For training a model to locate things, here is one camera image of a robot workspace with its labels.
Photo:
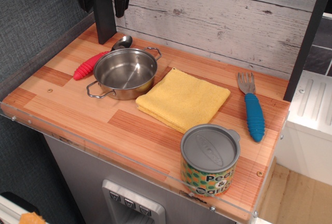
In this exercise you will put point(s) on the orange object at corner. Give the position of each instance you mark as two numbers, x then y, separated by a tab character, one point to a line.
31	218

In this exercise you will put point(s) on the dark grey right post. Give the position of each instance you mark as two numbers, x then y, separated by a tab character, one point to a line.
308	39

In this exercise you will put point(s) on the white toy sink unit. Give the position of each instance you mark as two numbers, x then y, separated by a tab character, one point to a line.
305	142

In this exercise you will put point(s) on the peas and carrots can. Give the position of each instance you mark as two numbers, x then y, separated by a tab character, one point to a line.
209	158

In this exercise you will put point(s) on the yellow folded cloth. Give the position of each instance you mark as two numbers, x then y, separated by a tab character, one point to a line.
182	101

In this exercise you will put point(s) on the blue handled fork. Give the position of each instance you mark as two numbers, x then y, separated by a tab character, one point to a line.
254	115

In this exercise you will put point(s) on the silver dispenser panel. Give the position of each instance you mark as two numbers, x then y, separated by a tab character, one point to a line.
126	206

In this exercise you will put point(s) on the red handled spoon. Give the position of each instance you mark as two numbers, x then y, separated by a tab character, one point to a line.
87	67

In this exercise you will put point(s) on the dark grey post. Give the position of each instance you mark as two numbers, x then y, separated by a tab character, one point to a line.
308	39
104	20

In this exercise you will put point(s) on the stainless steel pan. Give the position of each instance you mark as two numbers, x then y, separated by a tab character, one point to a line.
125	74

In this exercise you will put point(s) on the dark grey left post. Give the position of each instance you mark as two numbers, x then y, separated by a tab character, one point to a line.
104	20

